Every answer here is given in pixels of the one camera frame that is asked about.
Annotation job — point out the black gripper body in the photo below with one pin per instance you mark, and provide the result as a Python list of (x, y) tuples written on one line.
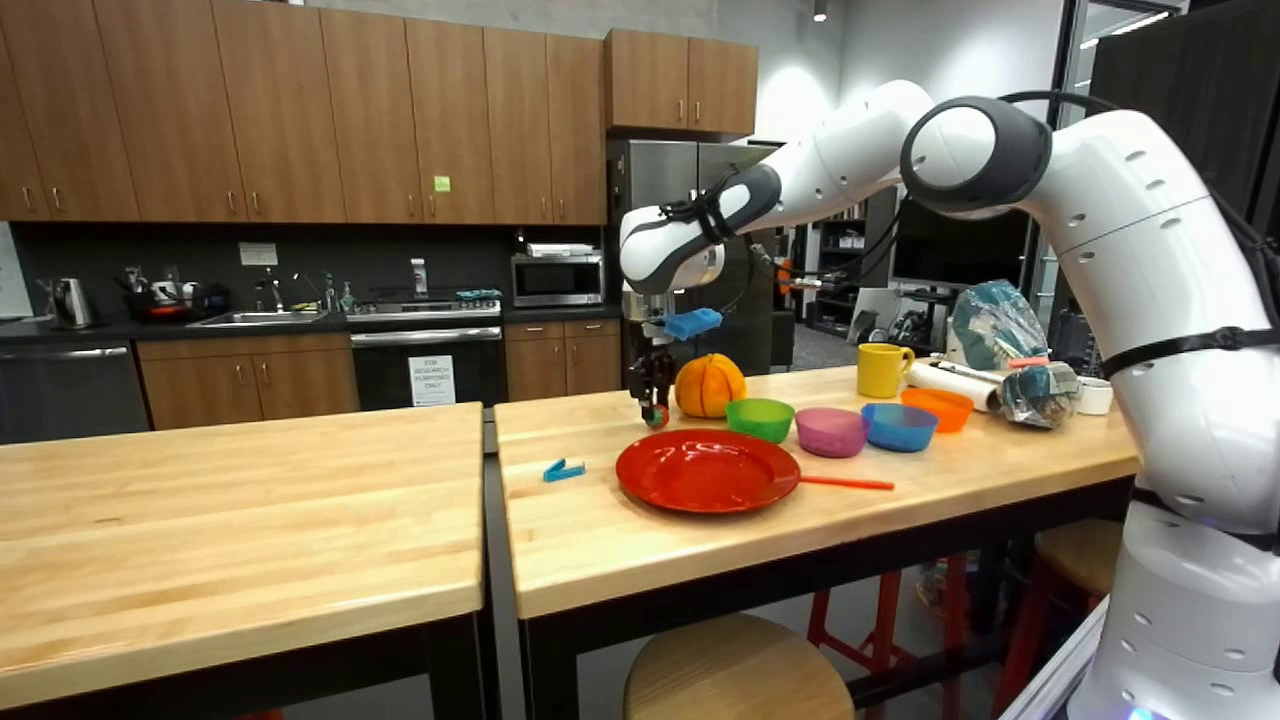
[(648, 351)]

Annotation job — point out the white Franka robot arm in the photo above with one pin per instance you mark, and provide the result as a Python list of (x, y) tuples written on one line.
[(1145, 264)]

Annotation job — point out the orange toy pumpkin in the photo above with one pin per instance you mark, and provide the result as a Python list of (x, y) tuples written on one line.
[(708, 386)]

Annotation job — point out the red plate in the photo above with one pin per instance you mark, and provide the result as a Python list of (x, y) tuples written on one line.
[(706, 468)]

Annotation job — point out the green bowl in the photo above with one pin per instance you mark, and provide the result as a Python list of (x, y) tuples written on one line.
[(760, 418)]

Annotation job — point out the blue plastic clip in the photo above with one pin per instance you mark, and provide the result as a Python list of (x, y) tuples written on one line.
[(563, 468)]

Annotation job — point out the silver microwave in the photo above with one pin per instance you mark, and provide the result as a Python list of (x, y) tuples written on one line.
[(559, 280)]

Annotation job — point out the stainless steel fridge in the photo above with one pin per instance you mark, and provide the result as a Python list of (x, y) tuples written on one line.
[(686, 226)]

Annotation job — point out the purple bowl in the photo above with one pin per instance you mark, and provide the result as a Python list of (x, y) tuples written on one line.
[(830, 434)]

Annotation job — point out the thin orange stick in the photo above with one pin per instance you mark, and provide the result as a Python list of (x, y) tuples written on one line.
[(845, 480)]

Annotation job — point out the yellow mug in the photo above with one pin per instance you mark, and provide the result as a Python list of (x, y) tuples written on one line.
[(883, 369)]

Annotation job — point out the black oven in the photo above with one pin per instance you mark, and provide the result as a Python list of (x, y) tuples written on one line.
[(425, 363)]

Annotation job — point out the blue bowl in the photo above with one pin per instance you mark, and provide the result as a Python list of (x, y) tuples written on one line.
[(896, 424)]

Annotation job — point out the green sticky note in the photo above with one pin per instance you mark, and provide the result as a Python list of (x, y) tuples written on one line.
[(442, 187)]

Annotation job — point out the round wooden stool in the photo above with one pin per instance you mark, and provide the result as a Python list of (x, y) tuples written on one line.
[(883, 626), (739, 669), (1075, 563)]

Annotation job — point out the orange bowl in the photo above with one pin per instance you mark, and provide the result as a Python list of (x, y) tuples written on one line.
[(940, 404)]

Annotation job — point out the white paper towel roll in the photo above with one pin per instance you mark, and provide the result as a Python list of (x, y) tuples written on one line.
[(953, 386)]

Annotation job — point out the plastic bag of bread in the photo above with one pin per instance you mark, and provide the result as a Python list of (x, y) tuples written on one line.
[(1000, 333)]

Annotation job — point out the wooden lower kitchen cabinets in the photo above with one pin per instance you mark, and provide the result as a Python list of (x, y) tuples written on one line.
[(244, 378)]

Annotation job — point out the wooden kitchen cabinets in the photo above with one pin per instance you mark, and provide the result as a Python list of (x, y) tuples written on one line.
[(333, 104), (244, 378)]

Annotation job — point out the wooden upper kitchen cabinets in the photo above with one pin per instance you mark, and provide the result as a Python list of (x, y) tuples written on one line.
[(333, 104)]

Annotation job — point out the white printed mug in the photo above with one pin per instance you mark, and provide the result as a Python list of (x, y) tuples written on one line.
[(1095, 393)]

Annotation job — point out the black dishwasher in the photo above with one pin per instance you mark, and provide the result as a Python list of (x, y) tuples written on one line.
[(75, 388)]

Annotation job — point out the silver kettle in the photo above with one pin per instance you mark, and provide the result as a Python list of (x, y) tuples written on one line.
[(71, 303)]

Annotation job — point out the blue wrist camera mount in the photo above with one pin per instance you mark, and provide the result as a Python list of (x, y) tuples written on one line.
[(692, 320)]

